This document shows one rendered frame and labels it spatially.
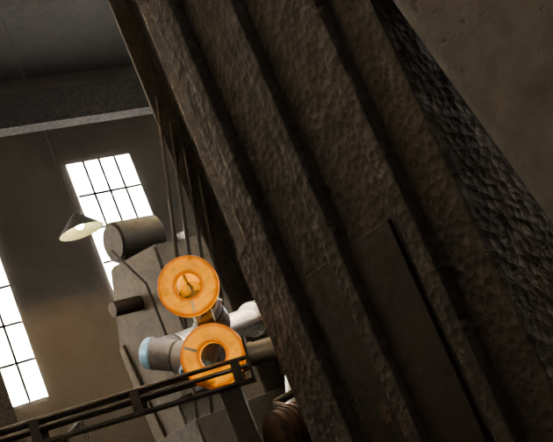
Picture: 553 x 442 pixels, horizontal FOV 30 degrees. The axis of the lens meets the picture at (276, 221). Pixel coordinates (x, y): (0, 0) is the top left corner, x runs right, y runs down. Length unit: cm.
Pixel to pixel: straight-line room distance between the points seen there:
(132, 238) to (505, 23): 719
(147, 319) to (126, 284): 37
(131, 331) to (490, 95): 718
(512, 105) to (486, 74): 7
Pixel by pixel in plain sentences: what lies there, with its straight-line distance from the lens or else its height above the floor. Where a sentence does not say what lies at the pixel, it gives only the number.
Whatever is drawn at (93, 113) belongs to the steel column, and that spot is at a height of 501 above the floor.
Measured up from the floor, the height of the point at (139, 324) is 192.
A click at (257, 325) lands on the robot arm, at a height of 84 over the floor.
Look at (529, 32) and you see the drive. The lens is 153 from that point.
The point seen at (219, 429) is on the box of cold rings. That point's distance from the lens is 560.
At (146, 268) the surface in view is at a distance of 822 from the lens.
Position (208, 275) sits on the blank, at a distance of 255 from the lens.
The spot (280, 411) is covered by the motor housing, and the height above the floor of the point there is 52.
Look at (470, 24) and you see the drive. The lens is 161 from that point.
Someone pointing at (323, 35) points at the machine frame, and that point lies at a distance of 185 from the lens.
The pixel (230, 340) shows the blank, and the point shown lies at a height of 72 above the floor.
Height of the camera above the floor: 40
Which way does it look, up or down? 13 degrees up
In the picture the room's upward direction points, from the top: 23 degrees counter-clockwise
